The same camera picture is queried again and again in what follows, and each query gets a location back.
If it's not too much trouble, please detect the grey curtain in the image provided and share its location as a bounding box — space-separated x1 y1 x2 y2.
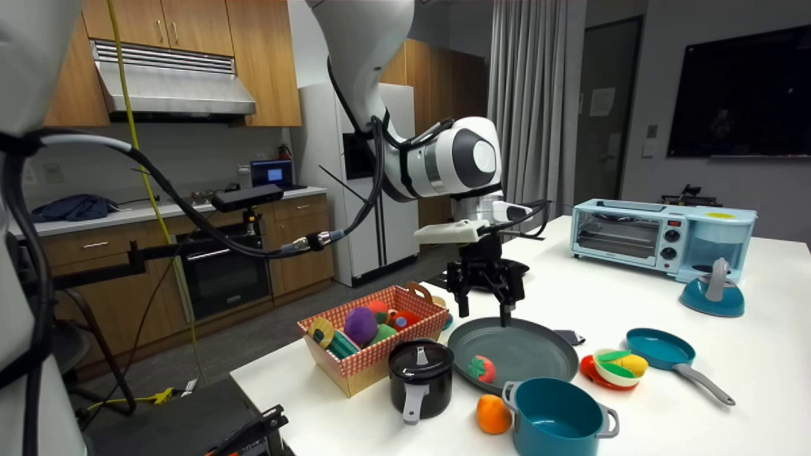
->
487 0 588 215

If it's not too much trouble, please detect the purple plush toy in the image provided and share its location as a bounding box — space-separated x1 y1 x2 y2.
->
344 306 378 348

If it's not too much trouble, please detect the yellow cable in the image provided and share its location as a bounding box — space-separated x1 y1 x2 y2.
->
98 0 206 407

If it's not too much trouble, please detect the colourful toy plate stack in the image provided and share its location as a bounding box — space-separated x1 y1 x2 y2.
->
579 350 649 390

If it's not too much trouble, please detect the black pot with lid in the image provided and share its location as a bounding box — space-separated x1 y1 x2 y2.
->
387 340 453 422

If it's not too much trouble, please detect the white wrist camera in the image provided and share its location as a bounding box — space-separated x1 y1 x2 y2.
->
415 197 546 245

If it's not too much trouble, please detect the large grey frying pan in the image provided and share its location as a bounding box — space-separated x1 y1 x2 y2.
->
448 317 578 392

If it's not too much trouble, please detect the teal pot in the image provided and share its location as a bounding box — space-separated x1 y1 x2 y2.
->
501 377 620 456

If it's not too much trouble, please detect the light blue toaster oven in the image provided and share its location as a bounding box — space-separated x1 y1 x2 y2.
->
570 197 757 284

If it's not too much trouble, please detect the black built-in oven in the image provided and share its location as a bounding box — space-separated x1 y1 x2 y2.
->
176 230 268 319

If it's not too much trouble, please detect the red checkered cardboard basket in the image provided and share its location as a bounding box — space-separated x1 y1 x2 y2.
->
297 287 448 395

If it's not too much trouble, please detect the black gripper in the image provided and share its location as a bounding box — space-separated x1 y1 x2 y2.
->
444 235 527 327

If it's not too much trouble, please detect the wall television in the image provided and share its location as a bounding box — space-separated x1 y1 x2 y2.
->
667 25 811 159

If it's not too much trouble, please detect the red toy tomato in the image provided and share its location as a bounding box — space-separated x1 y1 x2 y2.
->
364 300 389 317

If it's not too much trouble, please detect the orange toy fruit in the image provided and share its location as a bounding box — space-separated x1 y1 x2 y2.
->
474 395 512 435

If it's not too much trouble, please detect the black camera on stand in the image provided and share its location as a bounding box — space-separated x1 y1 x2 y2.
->
211 186 284 235

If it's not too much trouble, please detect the range hood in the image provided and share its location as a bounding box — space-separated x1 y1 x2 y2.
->
90 40 255 116

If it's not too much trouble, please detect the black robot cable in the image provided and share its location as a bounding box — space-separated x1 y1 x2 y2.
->
0 116 389 260

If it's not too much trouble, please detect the small teal frying pan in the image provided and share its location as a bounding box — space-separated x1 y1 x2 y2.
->
625 327 735 407

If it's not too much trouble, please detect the small blue screen device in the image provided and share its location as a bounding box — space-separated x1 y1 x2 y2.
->
250 159 293 191

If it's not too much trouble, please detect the blue cloth on counter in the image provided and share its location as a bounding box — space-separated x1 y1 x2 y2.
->
33 194 118 224

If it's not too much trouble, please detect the white refrigerator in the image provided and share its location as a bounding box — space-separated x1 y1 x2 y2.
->
299 83 418 287

